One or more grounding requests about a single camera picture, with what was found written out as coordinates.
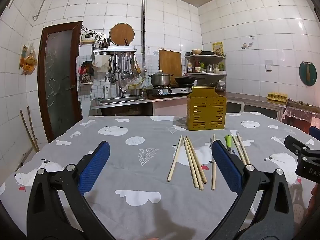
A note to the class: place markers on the grey printed tablecloth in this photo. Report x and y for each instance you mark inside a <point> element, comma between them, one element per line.
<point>150,177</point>

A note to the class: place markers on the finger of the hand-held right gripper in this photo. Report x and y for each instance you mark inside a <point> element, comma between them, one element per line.
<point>293,143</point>
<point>314,131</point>

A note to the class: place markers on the red black hanging bag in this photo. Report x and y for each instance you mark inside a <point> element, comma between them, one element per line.
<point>86,67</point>

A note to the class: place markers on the metal wall pipe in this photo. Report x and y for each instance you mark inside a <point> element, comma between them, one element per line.
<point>143,30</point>

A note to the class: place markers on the yellow egg carton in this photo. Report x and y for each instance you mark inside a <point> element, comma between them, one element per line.
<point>277,97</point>

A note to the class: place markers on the steel pot with lid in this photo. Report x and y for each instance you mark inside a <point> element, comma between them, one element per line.
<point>160,79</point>

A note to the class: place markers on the orange plastic bag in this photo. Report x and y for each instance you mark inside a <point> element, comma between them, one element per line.
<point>29,61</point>

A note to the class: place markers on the white wall socket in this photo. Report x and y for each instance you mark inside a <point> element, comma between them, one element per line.
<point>269,65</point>

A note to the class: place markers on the rectangular wooden cutting board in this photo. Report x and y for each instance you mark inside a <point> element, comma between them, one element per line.
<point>170,62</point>

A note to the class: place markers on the black pan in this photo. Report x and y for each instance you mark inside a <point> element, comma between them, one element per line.
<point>208,53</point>

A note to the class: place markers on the round wooden cutting board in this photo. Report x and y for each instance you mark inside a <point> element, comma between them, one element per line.
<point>121,34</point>

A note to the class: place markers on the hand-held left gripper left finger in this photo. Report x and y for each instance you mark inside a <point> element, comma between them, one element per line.
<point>96,165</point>

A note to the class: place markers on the person's right hand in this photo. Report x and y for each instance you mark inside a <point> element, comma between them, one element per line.
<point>315,198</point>

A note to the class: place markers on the glass jar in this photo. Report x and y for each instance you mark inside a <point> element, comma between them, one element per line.
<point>220,86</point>

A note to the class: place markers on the steel sink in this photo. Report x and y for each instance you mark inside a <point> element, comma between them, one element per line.
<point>120,100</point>

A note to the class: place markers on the white wall controller box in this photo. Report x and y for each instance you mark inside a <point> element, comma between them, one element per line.
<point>88,38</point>

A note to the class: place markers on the yellow perforated utensil holder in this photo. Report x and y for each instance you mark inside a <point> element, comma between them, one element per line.
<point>205,115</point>

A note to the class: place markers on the red cabinet with plastic cover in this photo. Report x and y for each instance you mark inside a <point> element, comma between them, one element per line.
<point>298,117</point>

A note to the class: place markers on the metal faucet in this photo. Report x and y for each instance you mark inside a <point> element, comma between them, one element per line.
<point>121,87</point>

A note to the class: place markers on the steel gas stove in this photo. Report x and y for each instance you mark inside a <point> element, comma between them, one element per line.
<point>167,90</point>

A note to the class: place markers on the wall stickers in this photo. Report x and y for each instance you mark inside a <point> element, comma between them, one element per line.
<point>247,45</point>

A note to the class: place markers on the metal wall rack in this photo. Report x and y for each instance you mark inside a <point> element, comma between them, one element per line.
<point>115,50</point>

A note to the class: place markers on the metal corner shelf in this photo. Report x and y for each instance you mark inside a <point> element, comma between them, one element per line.
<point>206,73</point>

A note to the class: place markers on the row of condiment bottles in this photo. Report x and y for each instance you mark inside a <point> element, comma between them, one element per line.
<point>200,67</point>

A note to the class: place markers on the kitchen counter cabinet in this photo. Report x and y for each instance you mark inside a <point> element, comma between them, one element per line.
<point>250,102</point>

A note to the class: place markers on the wooden sticks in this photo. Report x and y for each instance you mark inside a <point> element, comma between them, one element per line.
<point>31,132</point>

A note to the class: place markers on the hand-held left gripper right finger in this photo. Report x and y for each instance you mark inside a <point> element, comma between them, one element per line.
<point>226,165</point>

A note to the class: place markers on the yellow wall poster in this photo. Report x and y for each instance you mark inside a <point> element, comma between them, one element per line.
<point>217,48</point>

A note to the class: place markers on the green round wall hanger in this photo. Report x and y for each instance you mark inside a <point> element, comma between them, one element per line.
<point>308,73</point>

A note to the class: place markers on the white hanging cloth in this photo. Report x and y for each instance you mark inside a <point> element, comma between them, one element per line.
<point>101,63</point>

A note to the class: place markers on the brown frosted glass door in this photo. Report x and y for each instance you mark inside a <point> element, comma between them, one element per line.
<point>60,80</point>

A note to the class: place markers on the black wok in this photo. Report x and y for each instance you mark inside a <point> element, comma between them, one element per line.
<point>186,80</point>

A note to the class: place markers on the white soap dispenser bottle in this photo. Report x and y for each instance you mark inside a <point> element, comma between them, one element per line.
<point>107,88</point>

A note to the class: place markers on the wooden bowl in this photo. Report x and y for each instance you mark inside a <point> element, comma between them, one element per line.
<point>197,51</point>

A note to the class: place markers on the small steel pot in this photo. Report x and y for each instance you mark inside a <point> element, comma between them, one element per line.
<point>136,92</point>

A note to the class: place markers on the row of hanging kitchen utensils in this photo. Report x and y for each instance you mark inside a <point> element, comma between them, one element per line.
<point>125,67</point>

